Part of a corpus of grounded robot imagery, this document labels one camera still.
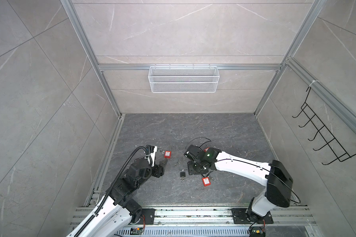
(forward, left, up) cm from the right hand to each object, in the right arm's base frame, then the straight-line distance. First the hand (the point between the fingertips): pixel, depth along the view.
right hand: (191, 169), depth 81 cm
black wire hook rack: (-6, -59, +25) cm, 64 cm away
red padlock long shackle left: (+14, +14, -7) cm, 21 cm away
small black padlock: (+1, +5, -8) cm, 9 cm away
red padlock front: (-4, -9, -7) cm, 12 cm away
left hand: (+2, +15, +12) cm, 20 cm away
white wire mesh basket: (+56, +4, +21) cm, 60 cm away
